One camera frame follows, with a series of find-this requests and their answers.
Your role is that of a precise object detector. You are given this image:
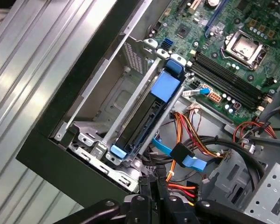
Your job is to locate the black open PC case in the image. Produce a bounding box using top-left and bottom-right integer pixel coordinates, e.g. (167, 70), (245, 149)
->
(15, 0), (280, 224)

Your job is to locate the CPU socket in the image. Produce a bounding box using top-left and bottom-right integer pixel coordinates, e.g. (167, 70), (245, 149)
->
(220, 29), (269, 72)

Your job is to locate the black RAM slot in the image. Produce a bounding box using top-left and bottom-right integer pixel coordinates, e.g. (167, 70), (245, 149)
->
(189, 63), (261, 112)
(196, 51), (272, 100)
(191, 59), (265, 107)
(194, 55), (268, 104)

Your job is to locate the metal disk bay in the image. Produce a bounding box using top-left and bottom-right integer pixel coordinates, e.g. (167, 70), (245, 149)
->
(49, 38), (192, 187)

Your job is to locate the blue plug with white label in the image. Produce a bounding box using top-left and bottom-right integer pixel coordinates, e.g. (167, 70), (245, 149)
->
(181, 86), (212, 97)

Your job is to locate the thick black cable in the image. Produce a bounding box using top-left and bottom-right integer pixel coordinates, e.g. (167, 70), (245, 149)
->
(184, 136), (266, 187)

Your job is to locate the orange red wire bundle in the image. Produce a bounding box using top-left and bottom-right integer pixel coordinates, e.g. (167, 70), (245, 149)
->
(169, 111), (227, 161)

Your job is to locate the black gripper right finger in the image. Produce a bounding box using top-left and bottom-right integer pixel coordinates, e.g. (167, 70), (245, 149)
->
(156, 167), (250, 224)

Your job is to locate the blue expansion slot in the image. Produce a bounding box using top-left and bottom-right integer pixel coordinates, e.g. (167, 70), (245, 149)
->
(204, 0), (226, 39)

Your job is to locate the grey metal drive cage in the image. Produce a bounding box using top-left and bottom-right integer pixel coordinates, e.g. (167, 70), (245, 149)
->
(244, 162), (280, 224)

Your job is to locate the silver CPU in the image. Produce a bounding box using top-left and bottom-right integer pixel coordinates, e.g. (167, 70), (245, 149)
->
(233, 35), (262, 61)

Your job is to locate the blue SATA wire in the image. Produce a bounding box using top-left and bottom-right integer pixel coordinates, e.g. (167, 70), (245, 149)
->
(151, 137), (210, 175)

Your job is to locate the hard disk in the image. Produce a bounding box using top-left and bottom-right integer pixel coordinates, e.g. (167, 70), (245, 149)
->
(110, 55), (187, 161)

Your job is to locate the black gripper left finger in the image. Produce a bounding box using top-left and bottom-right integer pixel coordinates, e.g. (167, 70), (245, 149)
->
(53, 176), (163, 224)

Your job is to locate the green motherboard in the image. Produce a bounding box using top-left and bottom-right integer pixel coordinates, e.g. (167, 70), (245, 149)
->
(151, 0), (280, 124)

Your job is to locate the orange power wire black plug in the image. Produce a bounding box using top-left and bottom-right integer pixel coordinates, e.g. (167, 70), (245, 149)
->
(165, 161), (201, 207)

